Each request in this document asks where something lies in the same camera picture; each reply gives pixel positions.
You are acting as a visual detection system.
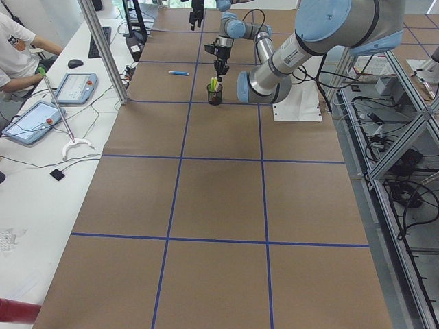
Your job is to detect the teach pendant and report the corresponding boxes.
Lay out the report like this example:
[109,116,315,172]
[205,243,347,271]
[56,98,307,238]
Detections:
[55,73,98,105]
[2,101,61,145]

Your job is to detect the near teach pendant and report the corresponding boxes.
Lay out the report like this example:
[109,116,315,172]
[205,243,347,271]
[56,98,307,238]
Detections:
[2,101,61,145]

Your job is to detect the far teach pendant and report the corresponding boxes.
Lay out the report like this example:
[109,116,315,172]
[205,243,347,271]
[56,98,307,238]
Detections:
[55,73,98,105]

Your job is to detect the black mesh pen cup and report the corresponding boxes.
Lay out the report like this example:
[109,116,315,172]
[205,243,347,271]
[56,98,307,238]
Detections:
[206,84,223,106]

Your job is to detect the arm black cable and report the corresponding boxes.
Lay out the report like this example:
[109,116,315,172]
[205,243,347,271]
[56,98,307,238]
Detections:
[239,9,267,38]

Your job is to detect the black keyboard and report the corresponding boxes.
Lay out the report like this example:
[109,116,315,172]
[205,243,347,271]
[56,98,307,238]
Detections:
[88,26,112,59]

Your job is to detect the aluminium frame post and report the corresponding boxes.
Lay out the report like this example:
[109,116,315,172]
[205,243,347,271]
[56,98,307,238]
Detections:
[78,0,128,105]

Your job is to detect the seated person white shirt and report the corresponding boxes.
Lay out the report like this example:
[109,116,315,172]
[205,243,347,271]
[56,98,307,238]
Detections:
[1,14,63,98]

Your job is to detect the red cylinder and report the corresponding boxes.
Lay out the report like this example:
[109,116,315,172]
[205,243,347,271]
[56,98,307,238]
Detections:
[1,298,41,324]

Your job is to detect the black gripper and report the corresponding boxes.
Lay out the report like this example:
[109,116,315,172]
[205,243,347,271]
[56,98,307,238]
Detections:
[214,47,230,82]
[189,0,204,31]

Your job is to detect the white pedestal column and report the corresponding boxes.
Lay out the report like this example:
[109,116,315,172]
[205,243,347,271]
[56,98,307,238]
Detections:
[272,77,322,122]

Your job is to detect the black computer mouse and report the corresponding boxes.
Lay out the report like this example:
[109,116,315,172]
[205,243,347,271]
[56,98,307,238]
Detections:
[67,59,84,69]

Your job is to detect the metal rod green handle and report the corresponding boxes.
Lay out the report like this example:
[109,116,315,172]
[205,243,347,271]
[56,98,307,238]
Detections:
[38,66,75,143]

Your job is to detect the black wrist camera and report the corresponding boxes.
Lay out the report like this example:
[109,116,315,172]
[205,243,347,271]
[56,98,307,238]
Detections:
[204,43,217,56]

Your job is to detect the blue marker pen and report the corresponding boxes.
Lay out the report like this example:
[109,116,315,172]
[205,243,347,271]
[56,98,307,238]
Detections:
[168,71,190,76]

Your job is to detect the small black square pad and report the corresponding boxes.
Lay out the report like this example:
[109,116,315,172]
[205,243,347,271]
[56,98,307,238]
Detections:
[49,169,65,181]

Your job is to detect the white curved bracket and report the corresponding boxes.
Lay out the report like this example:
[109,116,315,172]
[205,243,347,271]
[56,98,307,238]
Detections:
[62,138,95,160]

